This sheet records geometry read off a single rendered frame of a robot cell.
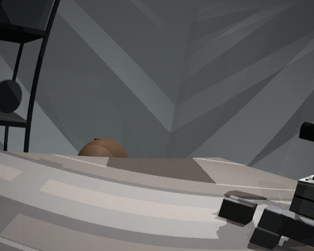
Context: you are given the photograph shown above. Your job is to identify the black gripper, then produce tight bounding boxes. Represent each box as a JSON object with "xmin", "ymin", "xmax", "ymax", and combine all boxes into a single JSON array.
[{"xmin": 299, "ymin": 122, "xmax": 314, "ymax": 142}]

